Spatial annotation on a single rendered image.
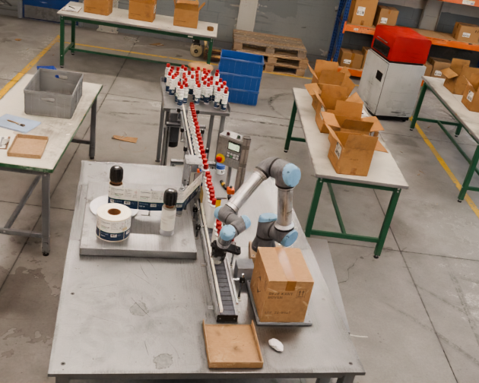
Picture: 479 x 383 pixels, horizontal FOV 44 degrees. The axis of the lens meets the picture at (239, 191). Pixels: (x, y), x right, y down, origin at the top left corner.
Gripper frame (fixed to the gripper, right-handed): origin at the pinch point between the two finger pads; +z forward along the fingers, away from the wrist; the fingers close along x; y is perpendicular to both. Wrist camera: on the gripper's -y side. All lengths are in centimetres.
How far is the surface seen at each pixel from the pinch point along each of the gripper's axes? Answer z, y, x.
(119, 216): 5, 57, -27
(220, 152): -12, -1, -65
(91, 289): 1, 70, 20
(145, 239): 16.8, 41.3, -18.2
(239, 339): -19, -5, 52
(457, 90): 209, -359, -343
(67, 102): 105, 104, -187
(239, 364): -30, -1, 68
